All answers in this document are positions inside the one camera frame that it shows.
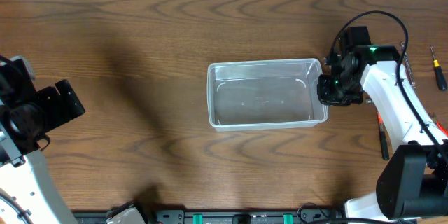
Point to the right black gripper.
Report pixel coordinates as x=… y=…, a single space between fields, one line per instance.
x=325 y=91

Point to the clear plastic container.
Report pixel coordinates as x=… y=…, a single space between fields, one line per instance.
x=264 y=95

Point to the small claw hammer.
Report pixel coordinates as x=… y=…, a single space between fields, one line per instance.
x=382 y=138

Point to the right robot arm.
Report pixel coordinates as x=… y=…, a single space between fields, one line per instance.
x=414 y=182

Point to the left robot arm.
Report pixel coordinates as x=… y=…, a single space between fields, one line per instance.
x=28 y=194

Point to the silver wrench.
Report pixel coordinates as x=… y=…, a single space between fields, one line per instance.
x=410 y=75

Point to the black yellow screwdriver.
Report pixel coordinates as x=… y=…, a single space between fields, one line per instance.
x=439 y=76

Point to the red handled pliers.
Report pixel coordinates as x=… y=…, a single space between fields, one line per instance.
x=438 y=123

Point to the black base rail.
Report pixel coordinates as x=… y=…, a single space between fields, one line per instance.
x=236 y=217

